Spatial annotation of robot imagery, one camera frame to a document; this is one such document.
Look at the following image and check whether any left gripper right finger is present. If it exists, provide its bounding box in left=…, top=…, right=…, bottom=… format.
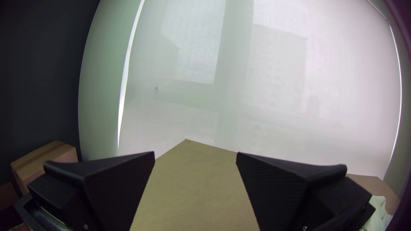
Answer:
left=236, top=151, right=376, bottom=231

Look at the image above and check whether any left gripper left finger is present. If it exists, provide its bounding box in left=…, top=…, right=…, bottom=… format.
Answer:
left=27, top=151, right=156, bottom=231

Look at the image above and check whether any white t-shirt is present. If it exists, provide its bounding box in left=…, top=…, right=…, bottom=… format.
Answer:
left=364, top=195, right=393, bottom=231

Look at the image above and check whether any brown cardboard box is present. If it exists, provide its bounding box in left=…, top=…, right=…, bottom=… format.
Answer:
left=10, top=140, right=79, bottom=196

